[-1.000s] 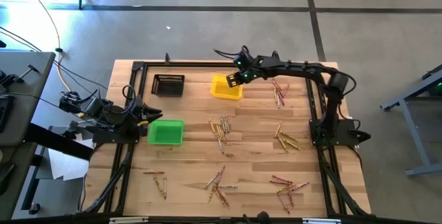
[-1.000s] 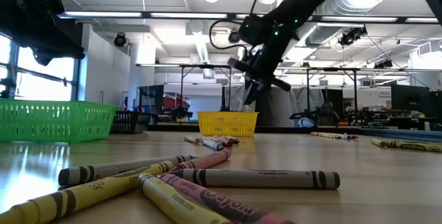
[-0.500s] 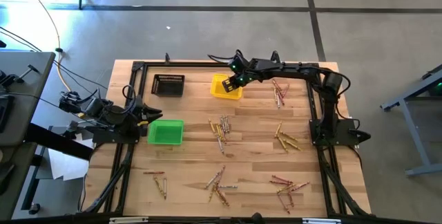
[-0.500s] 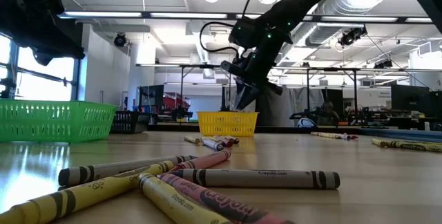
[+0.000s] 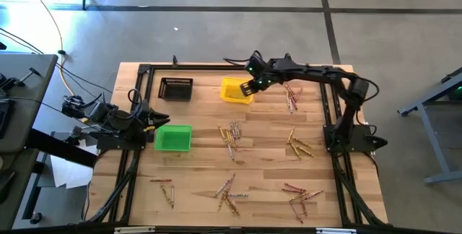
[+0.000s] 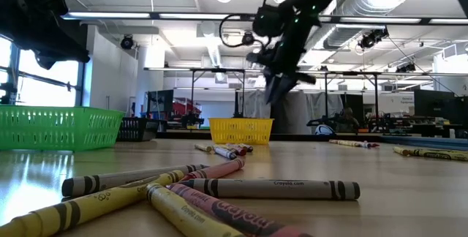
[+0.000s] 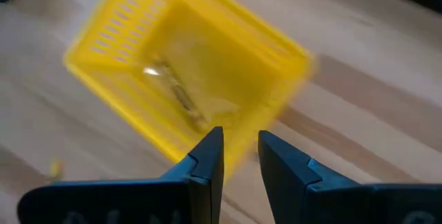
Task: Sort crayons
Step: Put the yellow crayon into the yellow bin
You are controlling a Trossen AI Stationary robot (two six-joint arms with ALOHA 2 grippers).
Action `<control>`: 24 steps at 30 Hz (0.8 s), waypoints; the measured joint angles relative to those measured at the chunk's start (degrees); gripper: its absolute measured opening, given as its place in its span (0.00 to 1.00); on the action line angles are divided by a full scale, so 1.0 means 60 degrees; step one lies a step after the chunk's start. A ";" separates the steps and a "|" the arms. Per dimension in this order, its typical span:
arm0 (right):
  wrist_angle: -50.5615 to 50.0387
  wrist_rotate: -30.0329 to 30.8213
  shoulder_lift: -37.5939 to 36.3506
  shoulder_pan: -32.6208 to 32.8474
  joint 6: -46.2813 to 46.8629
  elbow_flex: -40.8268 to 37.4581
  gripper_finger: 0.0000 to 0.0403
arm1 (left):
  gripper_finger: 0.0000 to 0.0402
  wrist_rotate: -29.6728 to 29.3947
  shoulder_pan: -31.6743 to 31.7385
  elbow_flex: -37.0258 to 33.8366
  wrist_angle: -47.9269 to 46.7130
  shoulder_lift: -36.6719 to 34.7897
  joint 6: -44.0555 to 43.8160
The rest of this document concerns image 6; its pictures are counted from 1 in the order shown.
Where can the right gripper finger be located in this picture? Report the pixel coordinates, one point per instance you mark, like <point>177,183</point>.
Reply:
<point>272,87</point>
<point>287,85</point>

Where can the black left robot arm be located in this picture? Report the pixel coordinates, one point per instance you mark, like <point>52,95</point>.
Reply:
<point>25,3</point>

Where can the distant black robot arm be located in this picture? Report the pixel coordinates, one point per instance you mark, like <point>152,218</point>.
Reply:
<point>192,120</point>

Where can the grey curtain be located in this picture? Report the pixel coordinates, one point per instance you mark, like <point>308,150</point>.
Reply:
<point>292,116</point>

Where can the large window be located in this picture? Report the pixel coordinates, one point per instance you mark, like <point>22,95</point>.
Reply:
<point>47,83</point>

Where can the yellow plastic basket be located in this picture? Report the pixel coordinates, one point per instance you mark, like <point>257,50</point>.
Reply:
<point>241,131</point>

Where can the black and white ball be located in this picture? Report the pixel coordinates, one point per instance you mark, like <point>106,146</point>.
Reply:
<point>324,130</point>

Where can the white LED light strip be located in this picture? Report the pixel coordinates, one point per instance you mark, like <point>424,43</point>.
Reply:
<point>109,15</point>
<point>380,20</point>
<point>449,21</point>
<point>194,16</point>

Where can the person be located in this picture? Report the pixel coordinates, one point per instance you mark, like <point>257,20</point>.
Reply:
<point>347,120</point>

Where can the green plastic basket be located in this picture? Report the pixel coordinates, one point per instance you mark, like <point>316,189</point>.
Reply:
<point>55,127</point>

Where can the red tool cabinet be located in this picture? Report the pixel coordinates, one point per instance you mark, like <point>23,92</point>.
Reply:
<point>183,107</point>

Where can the black light bar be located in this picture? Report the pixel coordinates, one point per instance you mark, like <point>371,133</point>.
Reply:
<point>154,15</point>

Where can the black monitor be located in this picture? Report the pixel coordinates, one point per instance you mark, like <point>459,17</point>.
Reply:
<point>435,105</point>
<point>161,101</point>

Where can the black plastic basket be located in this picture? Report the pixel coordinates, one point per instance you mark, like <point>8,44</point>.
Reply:
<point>133,129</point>

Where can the white sign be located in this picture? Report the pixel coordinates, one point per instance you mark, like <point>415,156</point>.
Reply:
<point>402,103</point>

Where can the black dome camera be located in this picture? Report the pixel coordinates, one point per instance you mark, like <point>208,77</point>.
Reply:
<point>248,38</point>
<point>127,42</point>

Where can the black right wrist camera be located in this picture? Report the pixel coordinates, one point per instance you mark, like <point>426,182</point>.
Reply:
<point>268,21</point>

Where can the silver air duct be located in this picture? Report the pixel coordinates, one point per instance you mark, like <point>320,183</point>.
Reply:
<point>351,28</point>

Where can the black ceiling camera cluster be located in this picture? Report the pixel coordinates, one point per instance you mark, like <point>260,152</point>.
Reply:
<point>371,38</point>
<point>406,68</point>

